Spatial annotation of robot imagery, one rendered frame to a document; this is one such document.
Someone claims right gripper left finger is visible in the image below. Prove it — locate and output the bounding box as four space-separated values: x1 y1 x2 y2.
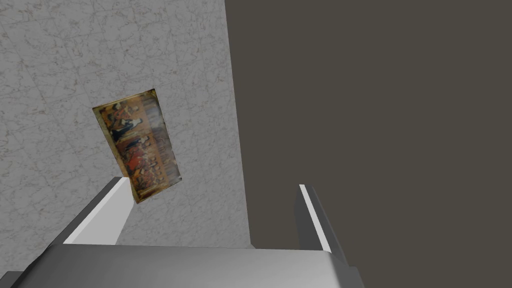
49 176 136 246

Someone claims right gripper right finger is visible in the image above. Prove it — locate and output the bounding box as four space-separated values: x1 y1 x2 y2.
294 183 348 265

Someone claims brown and orange wall painting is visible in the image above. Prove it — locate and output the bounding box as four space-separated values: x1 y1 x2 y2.
91 88 183 205

